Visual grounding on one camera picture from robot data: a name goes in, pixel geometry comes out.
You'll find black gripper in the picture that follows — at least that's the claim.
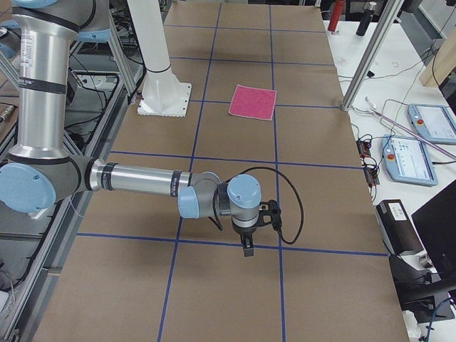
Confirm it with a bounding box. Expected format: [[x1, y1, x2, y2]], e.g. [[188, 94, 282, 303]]
[[233, 224, 257, 257]]

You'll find pink grey microfibre towel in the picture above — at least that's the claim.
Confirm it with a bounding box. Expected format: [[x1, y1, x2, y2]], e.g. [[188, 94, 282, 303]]
[[228, 85, 277, 121]]

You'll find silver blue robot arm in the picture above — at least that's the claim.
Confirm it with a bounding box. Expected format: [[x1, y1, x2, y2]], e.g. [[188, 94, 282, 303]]
[[1, 1, 261, 257]]

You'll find small circuit board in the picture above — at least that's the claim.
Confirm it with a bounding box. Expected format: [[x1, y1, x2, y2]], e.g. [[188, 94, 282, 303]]
[[356, 140, 371, 158]]

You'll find black box with label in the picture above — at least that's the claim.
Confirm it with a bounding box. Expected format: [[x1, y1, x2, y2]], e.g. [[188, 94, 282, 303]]
[[375, 199, 424, 256]]

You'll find near blue teach pendant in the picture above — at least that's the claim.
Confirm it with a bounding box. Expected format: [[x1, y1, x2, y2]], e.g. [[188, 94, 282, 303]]
[[382, 135, 438, 187]]

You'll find blue teach pendant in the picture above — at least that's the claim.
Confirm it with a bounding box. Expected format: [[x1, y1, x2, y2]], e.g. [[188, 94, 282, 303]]
[[382, 135, 438, 187], [408, 103, 455, 145]]

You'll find black monitor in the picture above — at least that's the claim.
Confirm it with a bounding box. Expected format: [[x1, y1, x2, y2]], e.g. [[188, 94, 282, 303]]
[[412, 181, 456, 275]]

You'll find far blue teach pendant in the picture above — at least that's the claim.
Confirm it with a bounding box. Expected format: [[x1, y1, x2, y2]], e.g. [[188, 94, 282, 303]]
[[408, 103, 455, 145]]

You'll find red bottle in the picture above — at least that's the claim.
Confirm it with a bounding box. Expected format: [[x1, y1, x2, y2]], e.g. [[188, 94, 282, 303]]
[[328, 0, 346, 33]]

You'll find black bottle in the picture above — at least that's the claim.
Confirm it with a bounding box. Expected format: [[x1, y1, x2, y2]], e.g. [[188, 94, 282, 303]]
[[356, 1, 377, 36]]

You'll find wooden beam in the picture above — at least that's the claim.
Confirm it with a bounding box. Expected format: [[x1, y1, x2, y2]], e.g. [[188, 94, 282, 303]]
[[419, 0, 456, 88]]

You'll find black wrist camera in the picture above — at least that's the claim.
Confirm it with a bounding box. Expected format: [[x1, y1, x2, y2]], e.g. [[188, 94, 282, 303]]
[[257, 199, 282, 232]]

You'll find black camera cable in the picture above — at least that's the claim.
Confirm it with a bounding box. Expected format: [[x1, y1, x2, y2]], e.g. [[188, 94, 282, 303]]
[[212, 166, 305, 245]]

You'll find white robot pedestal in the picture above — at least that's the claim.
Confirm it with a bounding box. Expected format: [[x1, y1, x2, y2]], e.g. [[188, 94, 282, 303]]
[[128, 0, 192, 118]]

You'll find aluminium frame post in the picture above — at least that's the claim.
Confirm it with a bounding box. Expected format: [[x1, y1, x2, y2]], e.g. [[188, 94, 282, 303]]
[[341, 0, 404, 112]]

